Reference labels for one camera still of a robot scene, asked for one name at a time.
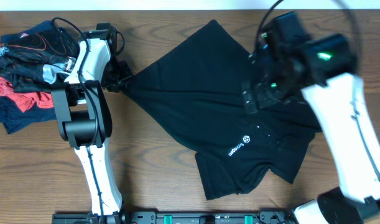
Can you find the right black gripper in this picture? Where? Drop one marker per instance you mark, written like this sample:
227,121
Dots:
259,84

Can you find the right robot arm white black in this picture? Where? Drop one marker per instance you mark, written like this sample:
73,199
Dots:
332,88

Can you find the black polo shirt with logo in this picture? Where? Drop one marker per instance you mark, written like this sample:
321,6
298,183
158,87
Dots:
194,92

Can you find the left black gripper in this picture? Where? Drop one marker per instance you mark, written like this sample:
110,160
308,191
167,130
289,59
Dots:
117,86

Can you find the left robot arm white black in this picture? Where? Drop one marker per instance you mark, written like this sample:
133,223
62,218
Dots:
85,122

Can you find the navy blue garment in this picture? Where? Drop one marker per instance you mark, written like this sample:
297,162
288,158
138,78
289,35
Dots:
11,116

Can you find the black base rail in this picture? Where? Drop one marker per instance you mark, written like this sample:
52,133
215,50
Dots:
152,217

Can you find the red garment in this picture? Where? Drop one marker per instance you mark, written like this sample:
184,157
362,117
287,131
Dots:
25,101

